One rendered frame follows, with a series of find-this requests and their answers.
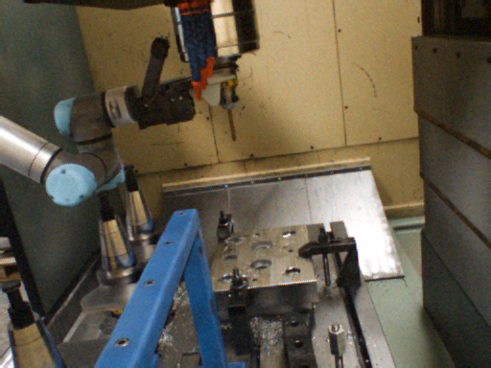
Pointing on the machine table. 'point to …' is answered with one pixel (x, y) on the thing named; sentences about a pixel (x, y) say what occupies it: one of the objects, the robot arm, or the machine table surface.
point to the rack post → (204, 308)
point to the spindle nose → (225, 29)
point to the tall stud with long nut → (337, 343)
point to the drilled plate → (277, 294)
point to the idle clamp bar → (299, 346)
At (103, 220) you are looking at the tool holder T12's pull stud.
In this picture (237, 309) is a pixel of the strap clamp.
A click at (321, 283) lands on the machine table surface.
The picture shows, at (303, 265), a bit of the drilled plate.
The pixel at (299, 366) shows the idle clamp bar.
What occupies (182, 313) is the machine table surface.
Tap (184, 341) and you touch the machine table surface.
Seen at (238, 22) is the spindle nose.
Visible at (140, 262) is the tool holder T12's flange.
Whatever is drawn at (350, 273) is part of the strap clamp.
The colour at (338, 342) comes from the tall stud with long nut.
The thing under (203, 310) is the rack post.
